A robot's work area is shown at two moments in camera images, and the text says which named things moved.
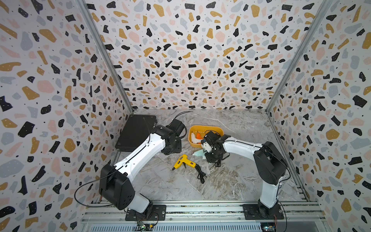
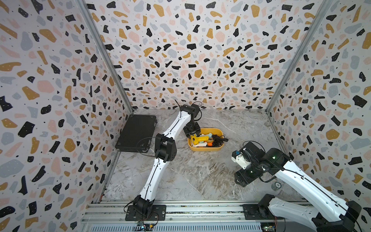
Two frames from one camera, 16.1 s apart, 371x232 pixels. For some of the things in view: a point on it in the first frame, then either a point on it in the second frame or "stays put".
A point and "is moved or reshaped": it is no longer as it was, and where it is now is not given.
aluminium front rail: x=294 y=212 stays put
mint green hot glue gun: x=200 y=153 is moved or reshaped
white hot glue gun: x=194 y=140 → x=201 y=144
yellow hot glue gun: x=183 y=160 → x=195 y=139
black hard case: x=136 y=129 stays put
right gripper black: x=209 y=160 → x=239 y=175
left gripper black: x=178 y=150 → x=198 y=131
